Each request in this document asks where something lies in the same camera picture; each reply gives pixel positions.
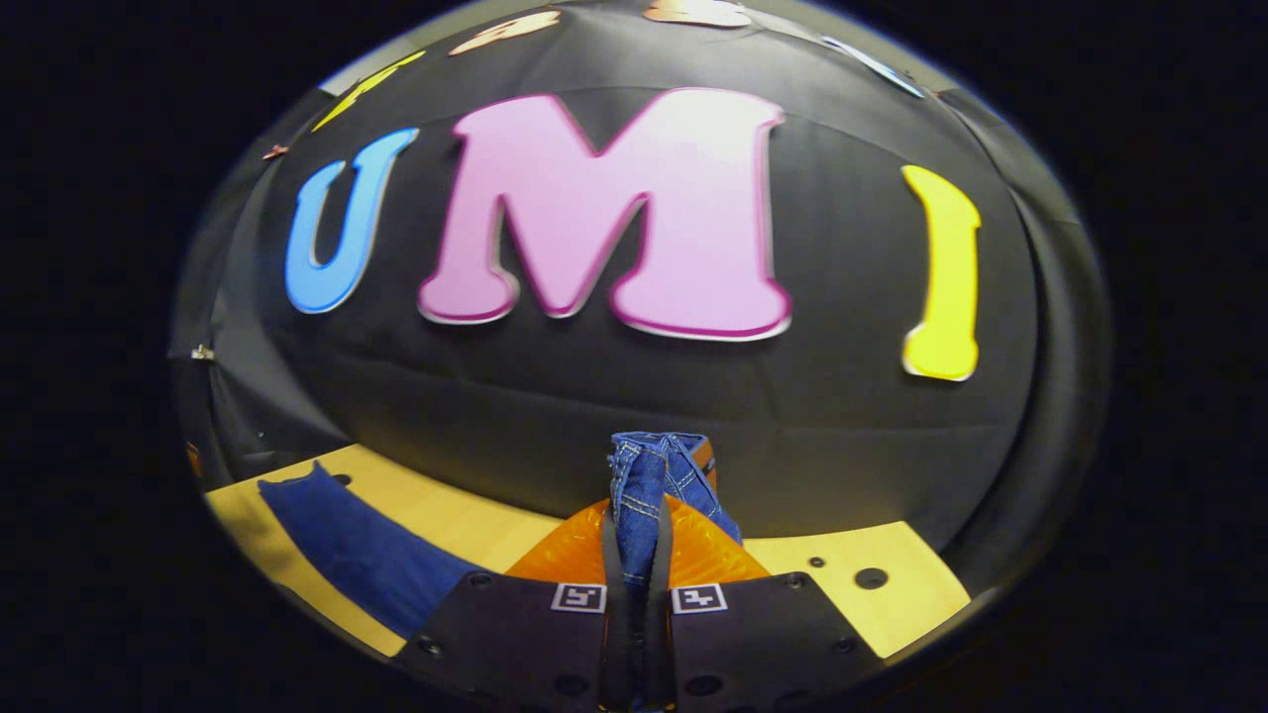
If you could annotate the black backdrop cloth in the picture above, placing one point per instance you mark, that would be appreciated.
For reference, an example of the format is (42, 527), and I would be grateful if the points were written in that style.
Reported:
(693, 426)

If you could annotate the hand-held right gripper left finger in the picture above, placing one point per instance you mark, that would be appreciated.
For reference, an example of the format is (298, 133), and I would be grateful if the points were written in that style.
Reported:
(612, 634)

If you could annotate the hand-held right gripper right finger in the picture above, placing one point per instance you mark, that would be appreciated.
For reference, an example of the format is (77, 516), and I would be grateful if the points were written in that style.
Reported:
(662, 644)

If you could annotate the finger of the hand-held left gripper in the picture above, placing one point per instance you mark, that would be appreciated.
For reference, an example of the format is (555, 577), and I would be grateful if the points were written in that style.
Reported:
(192, 458)

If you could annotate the blue denim jeans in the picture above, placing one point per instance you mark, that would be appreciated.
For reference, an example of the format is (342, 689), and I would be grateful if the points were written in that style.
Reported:
(376, 564)

